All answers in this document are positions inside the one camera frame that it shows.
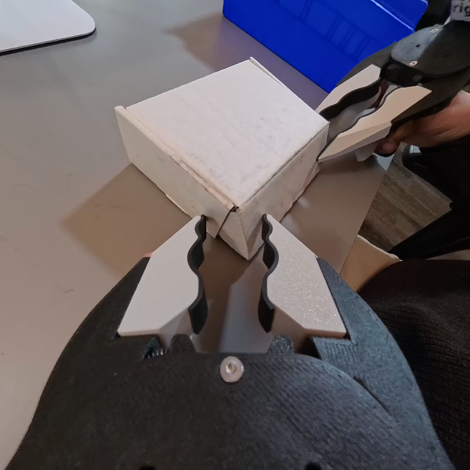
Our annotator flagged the blue plastic bin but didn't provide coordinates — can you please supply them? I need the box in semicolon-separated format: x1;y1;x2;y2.
223;0;428;93

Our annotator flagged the white document stand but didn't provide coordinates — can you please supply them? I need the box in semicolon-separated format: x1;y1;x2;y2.
0;0;97;56

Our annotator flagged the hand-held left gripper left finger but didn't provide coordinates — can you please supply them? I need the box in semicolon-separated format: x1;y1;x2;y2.
117;215;209;347

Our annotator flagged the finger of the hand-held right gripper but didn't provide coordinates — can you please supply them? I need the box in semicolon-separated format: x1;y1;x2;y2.
315;65;385;119
317;85;433;163

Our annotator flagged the white cardboard box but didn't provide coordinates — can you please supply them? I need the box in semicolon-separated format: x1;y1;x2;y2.
115;57;330;260

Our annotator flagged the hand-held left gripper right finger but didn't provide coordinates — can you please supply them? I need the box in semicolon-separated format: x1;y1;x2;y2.
258;214;348;351

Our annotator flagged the person's dark trouser leg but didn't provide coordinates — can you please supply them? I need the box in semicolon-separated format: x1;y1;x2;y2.
388;146;470;259

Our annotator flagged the person's black sweater torso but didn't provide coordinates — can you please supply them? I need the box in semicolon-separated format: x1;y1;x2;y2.
359;257;470;470

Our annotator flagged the person's right hand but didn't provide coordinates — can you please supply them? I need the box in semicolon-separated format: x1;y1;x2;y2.
377;93;470;155

